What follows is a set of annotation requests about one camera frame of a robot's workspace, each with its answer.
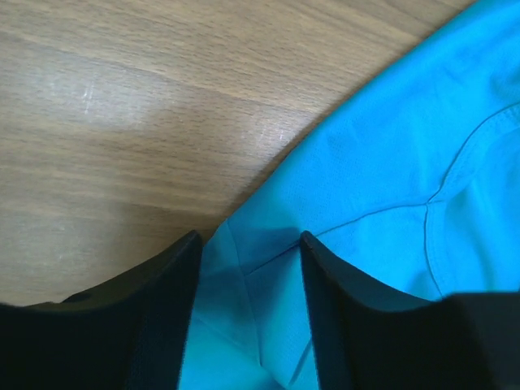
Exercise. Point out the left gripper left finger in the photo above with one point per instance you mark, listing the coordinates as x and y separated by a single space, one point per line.
129 332

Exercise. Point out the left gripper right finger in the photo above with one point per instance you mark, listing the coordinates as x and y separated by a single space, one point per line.
368 335

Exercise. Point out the teal t shirt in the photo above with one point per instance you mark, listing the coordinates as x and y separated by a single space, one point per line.
414 180

